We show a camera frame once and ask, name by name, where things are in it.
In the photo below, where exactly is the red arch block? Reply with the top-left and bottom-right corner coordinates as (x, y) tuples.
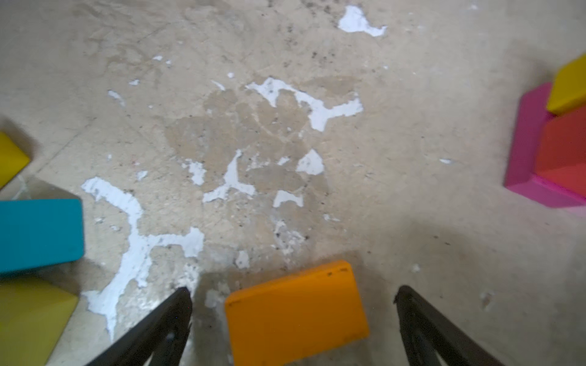
(534, 107), (585, 196)

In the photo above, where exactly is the orange block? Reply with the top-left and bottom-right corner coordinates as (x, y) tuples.
(224, 260), (369, 365)

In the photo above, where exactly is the yellow rectangular block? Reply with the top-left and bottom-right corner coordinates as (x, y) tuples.
(0, 132), (31, 188)

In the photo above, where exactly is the lime green cube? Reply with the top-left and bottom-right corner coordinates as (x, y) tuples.
(1, 276), (79, 365)

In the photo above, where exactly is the yellow arch block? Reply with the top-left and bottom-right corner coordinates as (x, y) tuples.
(546, 54), (585, 115)

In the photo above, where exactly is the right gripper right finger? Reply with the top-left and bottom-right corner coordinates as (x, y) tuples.
(394, 285), (502, 366)

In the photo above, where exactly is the magenta block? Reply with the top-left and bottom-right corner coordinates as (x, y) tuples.
(504, 82), (585, 208)

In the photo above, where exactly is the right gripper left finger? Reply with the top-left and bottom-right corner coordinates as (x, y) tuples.
(90, 287), (192, 365)

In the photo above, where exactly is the teal block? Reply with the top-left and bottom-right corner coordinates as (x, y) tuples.
(1, 199), (85, 275)

